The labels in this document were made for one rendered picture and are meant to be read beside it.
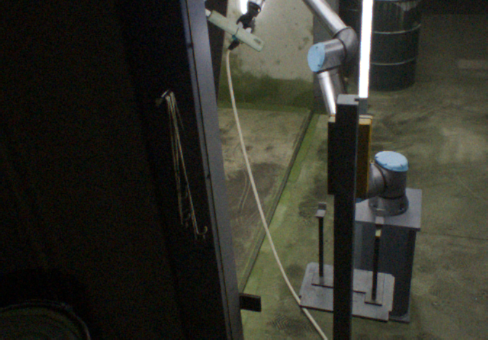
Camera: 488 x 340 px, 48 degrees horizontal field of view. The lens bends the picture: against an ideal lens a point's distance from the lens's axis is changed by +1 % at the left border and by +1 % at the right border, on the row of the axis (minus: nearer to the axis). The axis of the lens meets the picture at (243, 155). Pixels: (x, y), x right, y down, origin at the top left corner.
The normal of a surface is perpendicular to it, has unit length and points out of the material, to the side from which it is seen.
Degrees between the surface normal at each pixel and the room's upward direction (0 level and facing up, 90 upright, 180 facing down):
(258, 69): 90
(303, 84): 90
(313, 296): 0
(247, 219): 0
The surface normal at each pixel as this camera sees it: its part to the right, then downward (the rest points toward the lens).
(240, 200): -0.08, -0.84
